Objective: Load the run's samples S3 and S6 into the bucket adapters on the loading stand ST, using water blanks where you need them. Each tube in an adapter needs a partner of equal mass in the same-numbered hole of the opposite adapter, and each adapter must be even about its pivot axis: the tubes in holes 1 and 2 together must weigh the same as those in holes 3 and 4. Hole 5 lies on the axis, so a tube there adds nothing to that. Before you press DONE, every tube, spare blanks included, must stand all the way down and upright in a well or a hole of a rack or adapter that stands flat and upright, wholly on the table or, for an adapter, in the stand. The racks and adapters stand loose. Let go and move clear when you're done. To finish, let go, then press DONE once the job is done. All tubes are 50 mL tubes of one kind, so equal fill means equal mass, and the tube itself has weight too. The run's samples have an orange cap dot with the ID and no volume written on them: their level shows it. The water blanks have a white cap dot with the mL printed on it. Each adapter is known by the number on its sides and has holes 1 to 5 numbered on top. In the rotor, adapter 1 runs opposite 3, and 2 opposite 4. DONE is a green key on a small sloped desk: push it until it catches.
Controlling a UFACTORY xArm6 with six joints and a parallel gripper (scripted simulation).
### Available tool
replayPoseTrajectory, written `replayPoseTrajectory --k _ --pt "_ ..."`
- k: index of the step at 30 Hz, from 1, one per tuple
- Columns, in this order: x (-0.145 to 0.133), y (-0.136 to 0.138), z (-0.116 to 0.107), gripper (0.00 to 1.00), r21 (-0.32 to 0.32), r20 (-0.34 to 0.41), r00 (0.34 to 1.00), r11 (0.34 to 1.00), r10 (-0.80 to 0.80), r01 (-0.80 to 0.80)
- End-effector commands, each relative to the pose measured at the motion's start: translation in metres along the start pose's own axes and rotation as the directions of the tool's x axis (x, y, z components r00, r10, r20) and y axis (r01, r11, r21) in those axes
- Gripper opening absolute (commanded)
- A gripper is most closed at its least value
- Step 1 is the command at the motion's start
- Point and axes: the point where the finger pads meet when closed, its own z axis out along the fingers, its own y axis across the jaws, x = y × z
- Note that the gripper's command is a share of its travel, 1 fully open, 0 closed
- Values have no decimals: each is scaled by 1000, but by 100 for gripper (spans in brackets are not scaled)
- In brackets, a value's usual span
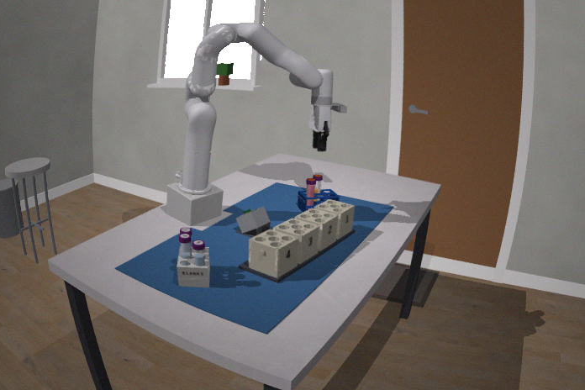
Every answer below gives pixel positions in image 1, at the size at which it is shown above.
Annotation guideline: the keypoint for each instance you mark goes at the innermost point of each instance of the white tube rack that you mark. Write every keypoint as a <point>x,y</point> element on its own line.
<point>192,275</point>

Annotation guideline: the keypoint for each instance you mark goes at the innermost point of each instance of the blue tube rack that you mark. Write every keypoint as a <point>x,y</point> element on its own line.
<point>302,199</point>

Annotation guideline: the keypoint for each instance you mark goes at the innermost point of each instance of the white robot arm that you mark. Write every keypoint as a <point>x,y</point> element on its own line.
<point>202,82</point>

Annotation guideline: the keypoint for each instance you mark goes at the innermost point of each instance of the blue bench mat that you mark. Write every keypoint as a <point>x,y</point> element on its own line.
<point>240,296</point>

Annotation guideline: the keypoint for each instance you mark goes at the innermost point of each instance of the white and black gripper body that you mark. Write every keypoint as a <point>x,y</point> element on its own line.
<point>318,114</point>

